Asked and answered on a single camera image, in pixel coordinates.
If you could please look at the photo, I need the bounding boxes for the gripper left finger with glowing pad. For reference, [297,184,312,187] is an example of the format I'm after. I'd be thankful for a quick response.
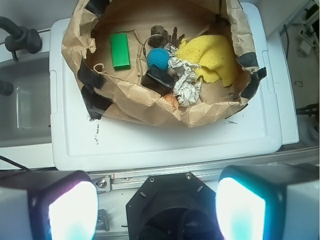
[0,170,98,240]

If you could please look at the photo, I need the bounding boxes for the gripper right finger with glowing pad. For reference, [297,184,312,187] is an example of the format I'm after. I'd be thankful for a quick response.
[215,163,320,240]

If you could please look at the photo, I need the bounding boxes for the green rectangular block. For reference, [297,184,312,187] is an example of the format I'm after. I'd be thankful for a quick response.
[110,32,131,71]

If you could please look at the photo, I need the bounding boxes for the white plastic bin lid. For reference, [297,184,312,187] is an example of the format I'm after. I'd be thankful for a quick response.
[49,2,283,172]

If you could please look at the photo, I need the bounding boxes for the white plastic tray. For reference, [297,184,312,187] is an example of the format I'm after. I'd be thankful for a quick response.
[0,51,55,149]

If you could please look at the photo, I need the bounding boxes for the crumpled white paper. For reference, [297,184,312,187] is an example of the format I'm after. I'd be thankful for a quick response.
[168,57,202,107]

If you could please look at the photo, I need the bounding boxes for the orange round object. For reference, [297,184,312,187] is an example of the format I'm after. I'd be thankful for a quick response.
[163,92,179,110]

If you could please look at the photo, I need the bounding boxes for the yellow microfiber cloth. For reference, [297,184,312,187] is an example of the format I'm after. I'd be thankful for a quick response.
[174,35,239,87]

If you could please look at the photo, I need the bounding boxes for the black glossy box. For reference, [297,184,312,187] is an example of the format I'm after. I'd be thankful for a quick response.
[141,65,176,96]

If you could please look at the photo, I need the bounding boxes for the crumpled brown paper bag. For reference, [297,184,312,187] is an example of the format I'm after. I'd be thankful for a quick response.
[61,0,267,128]

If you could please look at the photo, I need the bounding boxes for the blue dimpled foam ball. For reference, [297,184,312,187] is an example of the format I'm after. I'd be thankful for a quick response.
[147,48,170,72]

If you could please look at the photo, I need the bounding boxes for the brown rock piece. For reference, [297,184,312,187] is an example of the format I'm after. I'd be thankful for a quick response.
[150,25,165,37]

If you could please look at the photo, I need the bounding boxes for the aluminium rail with bolt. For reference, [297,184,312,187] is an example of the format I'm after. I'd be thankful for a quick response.
[89,170,208,193]

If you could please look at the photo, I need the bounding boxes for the black octagonal mount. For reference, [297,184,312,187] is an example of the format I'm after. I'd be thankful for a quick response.
[125,172,223,240]

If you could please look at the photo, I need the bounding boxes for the metal wire ring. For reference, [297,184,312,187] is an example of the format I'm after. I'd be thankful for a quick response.
[142,34,165,56]

